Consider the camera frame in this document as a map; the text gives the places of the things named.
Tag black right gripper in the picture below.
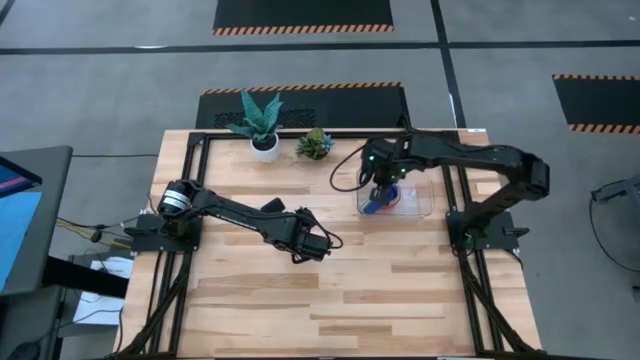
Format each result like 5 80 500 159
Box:
358 138 409 207

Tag dark blue measuring cup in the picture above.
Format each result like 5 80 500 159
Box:
361 183 402 216

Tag clear plastic basket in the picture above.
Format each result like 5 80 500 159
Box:
354 166 436 218

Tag succulent plant in dark pot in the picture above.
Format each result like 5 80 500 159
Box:
294 127 336 162

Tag black mat with hazard stripes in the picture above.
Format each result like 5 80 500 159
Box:
212 0 395 37
194 81 412 131
551 73 640 136

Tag snake plant in white pot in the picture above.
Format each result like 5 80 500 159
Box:
224 89 285 163

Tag white paper sheets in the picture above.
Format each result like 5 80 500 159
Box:
72 256 135 327

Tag large grey-framed monitor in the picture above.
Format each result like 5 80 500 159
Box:
0 145 74 297

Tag left gripper camera cable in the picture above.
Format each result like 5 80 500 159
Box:
294 207 345 251

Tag right gripper camera cable loop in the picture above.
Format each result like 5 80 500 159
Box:
328 143 372 194

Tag black aluminium table frame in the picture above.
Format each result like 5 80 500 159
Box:
117 129 542 359

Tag cable bundle beside table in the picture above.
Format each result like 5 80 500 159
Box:
55 214 151 251

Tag grey stand with cable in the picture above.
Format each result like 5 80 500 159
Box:
590 173 640 222

